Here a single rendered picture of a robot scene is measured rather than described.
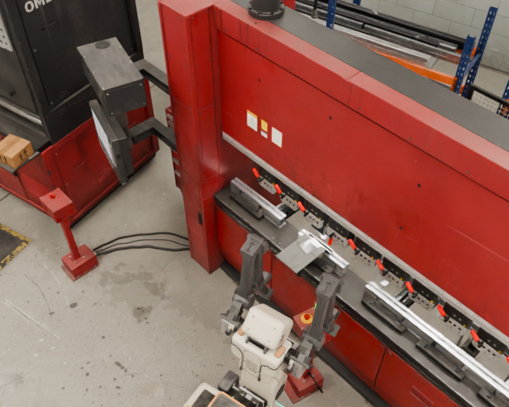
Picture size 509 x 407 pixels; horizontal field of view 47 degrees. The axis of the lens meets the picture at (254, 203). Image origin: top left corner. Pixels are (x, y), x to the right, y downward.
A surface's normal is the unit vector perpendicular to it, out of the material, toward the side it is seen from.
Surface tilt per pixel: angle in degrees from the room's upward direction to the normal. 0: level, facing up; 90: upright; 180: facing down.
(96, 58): 0
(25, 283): 0
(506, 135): 0
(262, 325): 48
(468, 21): 90
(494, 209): 90
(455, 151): 90
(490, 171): 90
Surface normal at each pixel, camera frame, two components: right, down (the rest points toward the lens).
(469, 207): -0.73, 0.50
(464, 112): 0.00, -0.68
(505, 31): -0.56, 0.61
